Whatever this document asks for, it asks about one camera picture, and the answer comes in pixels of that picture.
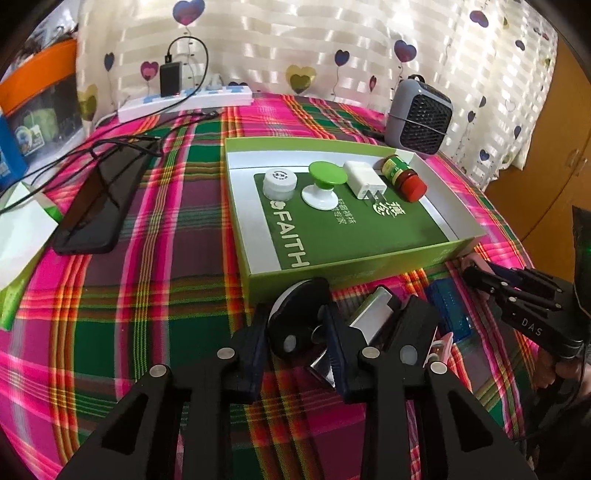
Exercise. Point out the green white tissue pack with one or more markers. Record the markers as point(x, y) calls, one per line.
point(25, 231)

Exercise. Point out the green white round knob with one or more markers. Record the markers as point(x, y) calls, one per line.
point(320, 194)

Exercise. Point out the white bottle cap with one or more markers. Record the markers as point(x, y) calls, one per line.
point(279, 184)

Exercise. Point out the silver rectangular lighter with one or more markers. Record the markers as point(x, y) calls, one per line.
point(370, 318)

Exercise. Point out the orange lidded storage bin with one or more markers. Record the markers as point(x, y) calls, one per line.
point(39, 100)

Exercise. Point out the blue carton box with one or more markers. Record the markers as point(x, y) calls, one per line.
point(13, 165)

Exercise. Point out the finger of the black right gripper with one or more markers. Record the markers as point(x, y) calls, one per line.
point(535, 282)
point(531, 315)

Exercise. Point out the pink white cable clip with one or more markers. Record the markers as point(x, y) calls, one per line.
point(441, 349)

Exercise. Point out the heart patterned white curtain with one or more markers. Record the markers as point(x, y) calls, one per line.
point(493, 59)

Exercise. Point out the pink oblong case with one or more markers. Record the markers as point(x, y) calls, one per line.
point(474, 264)

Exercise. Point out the white wall charger plug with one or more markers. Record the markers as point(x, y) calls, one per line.
point(363, 180)

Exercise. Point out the black square device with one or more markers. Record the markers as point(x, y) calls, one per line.
point(414, 332)

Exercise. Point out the black smartphone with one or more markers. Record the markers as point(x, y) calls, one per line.
point(94, 219)

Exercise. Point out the black round magnetic holder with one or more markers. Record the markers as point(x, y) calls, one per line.
point(295, 331)

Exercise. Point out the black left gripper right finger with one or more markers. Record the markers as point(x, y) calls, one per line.
point(457, 437)

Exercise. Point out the green shallow cardboard box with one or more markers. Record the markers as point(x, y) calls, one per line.
point(280, 243)

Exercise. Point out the white power strip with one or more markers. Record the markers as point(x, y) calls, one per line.
point(226, 96)

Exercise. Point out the wooden cabinet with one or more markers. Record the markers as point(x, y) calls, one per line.
point(537, 200)

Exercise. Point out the blue usb card reader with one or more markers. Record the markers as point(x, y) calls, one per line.
point(444, 296)

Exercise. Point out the grey mini fan heater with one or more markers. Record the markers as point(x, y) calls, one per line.
point(419, 117)

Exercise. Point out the right hand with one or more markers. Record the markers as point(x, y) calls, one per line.
point(547, 370)

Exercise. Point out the black power adapter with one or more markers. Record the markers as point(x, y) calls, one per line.
point(170, 79)

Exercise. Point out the red capped small jar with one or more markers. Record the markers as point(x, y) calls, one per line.
point(405, 180)

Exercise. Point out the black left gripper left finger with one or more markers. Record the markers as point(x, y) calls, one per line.
point(176, 423)

